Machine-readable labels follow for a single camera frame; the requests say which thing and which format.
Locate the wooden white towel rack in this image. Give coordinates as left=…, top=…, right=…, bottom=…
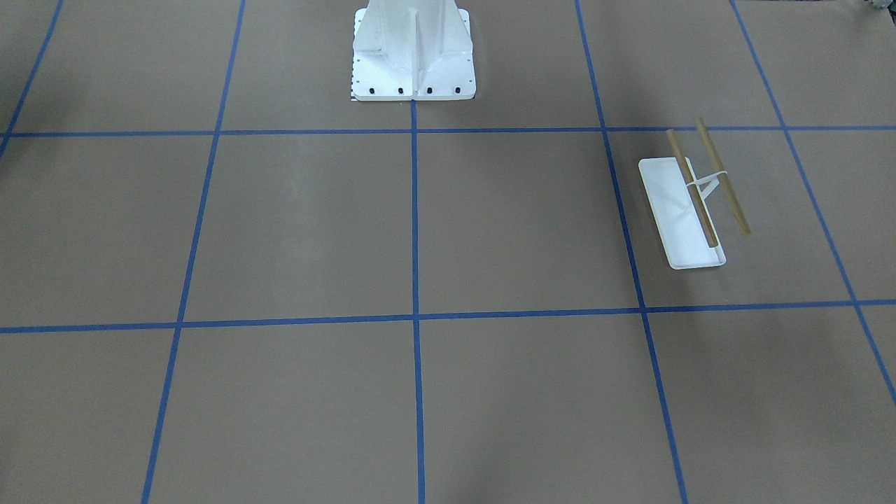
left=638, top=117, right=753, bottom=271

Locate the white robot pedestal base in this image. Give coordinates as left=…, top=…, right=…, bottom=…
left=350, top=1, right=477, bottom=102

